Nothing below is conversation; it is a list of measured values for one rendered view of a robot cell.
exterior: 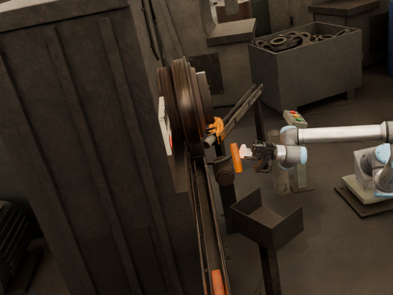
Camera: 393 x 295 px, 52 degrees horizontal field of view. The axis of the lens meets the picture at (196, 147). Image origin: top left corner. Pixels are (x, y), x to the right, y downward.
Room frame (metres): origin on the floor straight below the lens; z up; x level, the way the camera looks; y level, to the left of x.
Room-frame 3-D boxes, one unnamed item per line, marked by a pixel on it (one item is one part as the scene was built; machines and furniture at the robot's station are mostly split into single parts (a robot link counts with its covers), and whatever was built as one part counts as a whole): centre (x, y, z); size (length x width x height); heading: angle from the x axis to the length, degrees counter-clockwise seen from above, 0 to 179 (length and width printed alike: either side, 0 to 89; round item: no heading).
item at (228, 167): (2.36, -0.15, 0.27); 0.22 x 0.13 x 0.53; 179
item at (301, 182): (2.70, -0.75, 0.31); 0.24 x 0.16 x 0.62; 179
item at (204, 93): (2.03, -0.10, 1.11); 0.28 x 0.06 x 0.28; 179
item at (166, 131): (1.70, 0.12, 1.15); 0.26 x 0.02 x 0.18; 179
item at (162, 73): (2.04, 0.08, 1.12); 0.47 x 0.10 x 0.47; 179
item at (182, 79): (2.04, 0.00, 1.11); 0.47 x 0.06 x 0.47; 179
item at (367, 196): (2.38, -1.18, 0.10); 0.32 x 0.32 x 0.04; 4
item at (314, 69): (4.45, -1.35, 0.39); 1.03 x 0.83 x 0.77; 104
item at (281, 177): (2.66, -0.59, 0.26); 0.12 x 0.12 x 0.52
